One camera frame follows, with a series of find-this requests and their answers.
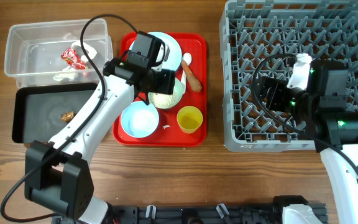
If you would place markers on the red snack wrapper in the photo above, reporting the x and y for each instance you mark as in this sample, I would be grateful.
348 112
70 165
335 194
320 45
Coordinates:
71 57

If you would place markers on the clear plastic bin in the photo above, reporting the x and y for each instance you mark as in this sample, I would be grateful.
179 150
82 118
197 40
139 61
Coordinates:
33 54

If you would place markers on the light blue bowl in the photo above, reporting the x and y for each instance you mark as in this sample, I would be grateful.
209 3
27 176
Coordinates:
139 120

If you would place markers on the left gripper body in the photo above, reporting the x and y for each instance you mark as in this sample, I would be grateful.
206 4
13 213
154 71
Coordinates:
158 81

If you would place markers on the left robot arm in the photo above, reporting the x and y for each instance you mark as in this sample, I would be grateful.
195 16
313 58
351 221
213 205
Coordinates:
57 174

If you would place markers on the red serving tray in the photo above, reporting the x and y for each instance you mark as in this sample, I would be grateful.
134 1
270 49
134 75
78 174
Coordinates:
174 136

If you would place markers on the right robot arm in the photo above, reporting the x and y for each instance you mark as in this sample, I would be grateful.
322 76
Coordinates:
316 94

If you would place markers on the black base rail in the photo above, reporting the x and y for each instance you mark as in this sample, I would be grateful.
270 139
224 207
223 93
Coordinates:
221 213

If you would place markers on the green bowl with rice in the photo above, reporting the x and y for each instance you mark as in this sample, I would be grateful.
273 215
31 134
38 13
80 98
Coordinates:
163 101

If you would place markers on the yellow plastic cup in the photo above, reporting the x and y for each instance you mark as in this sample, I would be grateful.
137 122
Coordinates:
189 119

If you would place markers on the light blue plate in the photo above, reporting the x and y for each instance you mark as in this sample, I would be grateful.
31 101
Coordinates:
172 58

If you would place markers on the white plastic spoon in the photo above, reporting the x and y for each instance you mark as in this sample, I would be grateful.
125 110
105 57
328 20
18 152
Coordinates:
187 58

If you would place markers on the dark food scrap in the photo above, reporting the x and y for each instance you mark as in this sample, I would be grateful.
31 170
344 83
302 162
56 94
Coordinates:
67 117

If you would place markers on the small white scrap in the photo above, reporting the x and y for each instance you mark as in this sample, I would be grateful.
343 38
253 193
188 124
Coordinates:
166 126

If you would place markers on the orange carrot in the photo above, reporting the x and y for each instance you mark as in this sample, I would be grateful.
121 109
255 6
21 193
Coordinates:
193 81

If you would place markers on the black tray bin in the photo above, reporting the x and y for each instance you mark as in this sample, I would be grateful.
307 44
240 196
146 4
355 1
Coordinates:
38 109

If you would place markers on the grey dishwasher rack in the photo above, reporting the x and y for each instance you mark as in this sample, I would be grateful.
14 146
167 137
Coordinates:
251 31

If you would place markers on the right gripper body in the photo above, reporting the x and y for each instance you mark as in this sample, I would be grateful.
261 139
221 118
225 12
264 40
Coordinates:
293 101

